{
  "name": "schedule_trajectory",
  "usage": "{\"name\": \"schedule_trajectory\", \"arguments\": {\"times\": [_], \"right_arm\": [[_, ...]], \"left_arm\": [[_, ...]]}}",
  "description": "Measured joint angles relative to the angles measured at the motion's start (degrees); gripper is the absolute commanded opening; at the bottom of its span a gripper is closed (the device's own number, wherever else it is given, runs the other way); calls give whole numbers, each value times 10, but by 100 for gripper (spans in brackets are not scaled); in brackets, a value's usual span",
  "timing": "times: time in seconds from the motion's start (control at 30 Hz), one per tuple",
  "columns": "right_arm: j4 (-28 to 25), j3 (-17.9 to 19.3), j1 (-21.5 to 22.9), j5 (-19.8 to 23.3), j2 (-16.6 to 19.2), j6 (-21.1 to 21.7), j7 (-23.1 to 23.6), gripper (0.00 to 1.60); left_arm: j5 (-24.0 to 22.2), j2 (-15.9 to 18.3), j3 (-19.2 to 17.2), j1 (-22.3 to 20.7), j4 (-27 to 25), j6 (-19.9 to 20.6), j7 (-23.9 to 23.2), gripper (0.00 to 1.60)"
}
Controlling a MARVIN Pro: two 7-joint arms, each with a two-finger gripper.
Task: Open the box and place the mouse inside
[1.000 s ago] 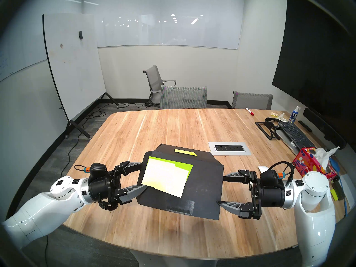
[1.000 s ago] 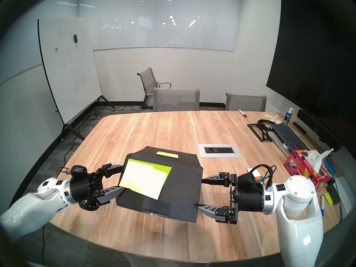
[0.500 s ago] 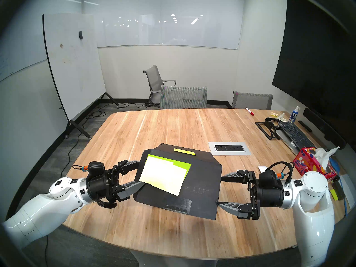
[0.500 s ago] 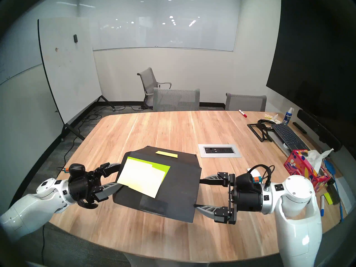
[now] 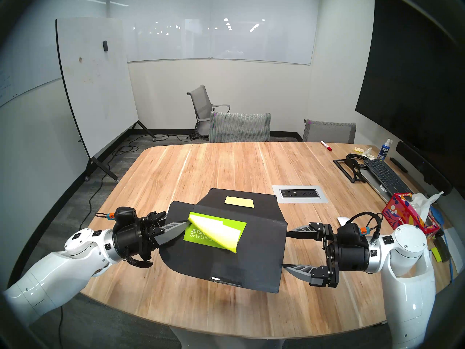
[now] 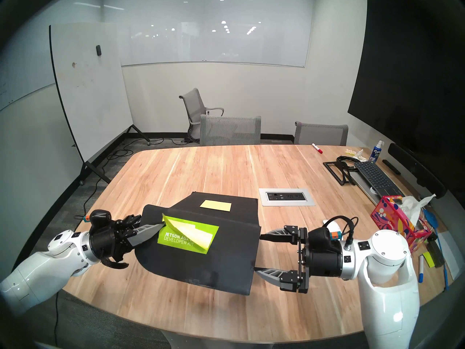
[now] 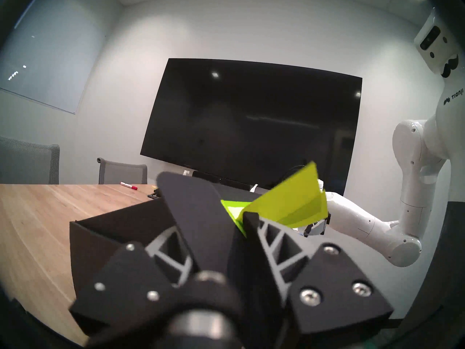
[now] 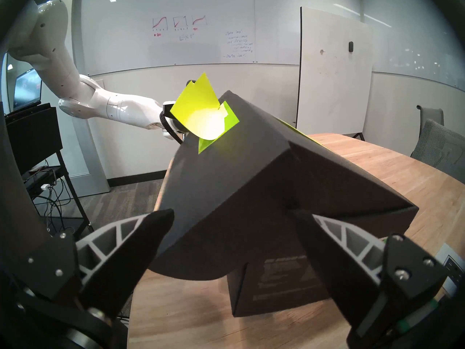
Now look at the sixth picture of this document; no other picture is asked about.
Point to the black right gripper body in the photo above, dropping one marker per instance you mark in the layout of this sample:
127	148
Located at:
323	261

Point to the black folding laptop stand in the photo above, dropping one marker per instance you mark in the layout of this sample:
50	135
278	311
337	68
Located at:
344	172

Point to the red floral tissue box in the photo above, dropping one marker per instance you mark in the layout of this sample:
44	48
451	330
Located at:
396	221

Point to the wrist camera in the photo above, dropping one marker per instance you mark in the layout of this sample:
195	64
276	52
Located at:
100	216
325	235

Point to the pale square sticky note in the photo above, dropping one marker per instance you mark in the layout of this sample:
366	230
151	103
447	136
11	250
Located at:
215	205

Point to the white tissue sheet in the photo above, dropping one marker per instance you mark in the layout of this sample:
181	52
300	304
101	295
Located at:
412	206

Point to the large wall glass whiteboard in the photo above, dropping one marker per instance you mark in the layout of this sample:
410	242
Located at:
218	43

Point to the crumpled white tissue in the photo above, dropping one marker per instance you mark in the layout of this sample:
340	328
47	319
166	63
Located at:
360	155

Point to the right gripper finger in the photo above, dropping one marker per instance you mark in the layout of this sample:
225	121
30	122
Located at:
287	235
290	281

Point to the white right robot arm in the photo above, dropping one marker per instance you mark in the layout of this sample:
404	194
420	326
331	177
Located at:
385	279

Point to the red capped whiteboard marker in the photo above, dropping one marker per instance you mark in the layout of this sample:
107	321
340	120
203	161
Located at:
316	148

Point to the black video conference bar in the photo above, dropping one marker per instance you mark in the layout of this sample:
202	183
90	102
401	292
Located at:
417	170

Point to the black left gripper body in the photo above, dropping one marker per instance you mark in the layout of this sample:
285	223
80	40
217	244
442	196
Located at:
107	244

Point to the black cardboard box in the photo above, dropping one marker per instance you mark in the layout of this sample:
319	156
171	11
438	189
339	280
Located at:
225	257

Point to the mobile whiteboard on stand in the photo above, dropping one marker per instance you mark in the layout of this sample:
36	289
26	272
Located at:
91	97

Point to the white computer mouse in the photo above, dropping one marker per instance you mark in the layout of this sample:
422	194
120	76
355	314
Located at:
328	224

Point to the neon yellow sticky note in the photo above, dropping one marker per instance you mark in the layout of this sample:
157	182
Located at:
181	226

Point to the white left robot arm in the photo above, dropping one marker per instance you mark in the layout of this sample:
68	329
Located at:
36	268

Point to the green Jetson box label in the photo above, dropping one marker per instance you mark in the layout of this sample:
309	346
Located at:
174	240

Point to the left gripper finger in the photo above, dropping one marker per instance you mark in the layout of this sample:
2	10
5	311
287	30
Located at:
129	223
143	233

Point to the black felt board eraser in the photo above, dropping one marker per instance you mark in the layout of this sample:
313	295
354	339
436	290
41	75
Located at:
436	253

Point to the grey mesh office chair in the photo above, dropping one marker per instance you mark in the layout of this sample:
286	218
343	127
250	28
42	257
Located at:
321	133
230	130

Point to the silver table power outlet panel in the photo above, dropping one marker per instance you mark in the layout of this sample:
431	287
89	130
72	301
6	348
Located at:
287	196

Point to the yellow sticky note pad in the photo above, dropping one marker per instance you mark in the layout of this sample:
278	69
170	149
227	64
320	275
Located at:
428	259

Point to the white paper sheet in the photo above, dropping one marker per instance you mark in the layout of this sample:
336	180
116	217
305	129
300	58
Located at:
452	253

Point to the large black wall screen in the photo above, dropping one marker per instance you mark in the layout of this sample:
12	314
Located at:
407	79

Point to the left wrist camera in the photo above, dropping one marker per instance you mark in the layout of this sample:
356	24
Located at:
100	216

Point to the whiteboard cleaner spray bottle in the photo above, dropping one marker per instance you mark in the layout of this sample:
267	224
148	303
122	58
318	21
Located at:
375	155

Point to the blue capped whiteboard marker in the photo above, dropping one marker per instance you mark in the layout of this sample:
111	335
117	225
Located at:
421	270

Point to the grey office chair with armrests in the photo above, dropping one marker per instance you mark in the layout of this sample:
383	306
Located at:
192	104

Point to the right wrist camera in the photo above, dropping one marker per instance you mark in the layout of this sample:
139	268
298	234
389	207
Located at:
325	235

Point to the black keyboard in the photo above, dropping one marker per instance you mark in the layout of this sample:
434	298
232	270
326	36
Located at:
376	177

